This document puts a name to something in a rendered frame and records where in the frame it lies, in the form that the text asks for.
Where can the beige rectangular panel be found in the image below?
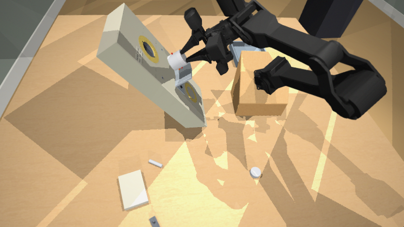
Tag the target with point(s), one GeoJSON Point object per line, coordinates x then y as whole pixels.
{"type": "Point", "coordinates": [133, 52]}

